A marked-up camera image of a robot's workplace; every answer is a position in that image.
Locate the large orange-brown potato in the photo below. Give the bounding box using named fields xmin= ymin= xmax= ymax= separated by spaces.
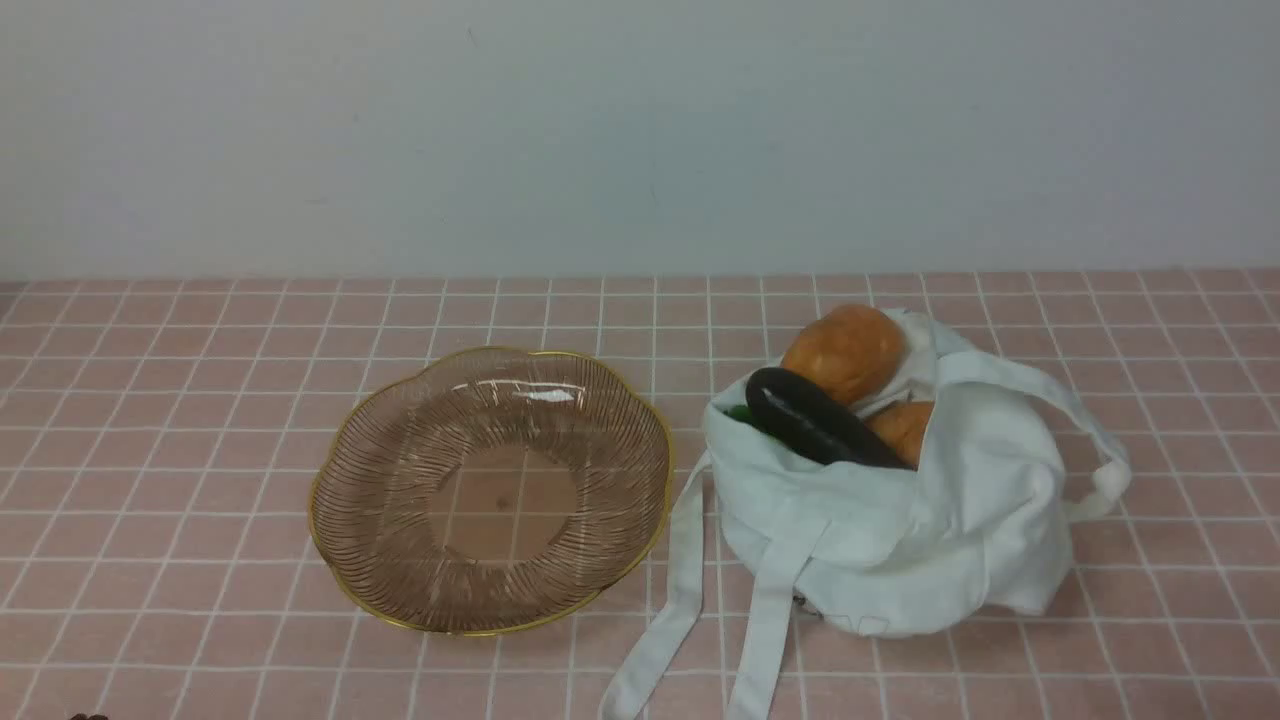
xmin=780 ymin=304 xmax=908 ymax=406

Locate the dark purple eggplant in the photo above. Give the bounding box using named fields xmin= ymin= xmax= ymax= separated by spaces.
xmin=745 ymin=366 xmax=913 ymax=470

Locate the green vegetable in bag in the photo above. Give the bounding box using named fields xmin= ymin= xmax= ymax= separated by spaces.
xmin=723 ymin=404 xmax=769 ymax=434

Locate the gold-rimmed ribbed glass bowl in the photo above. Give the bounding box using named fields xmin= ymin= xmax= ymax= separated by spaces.
xmin=308 ymin=346 xmax=676 ymax=637

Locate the small orange-brown potato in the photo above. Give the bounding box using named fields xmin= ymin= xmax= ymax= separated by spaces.
xmin=867 ymin=401 xmax=934 ymax=469

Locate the white cloth tote bag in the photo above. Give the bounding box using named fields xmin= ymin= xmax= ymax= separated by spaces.
xmin=598 ymin=309 xmax=1132 ymax=719

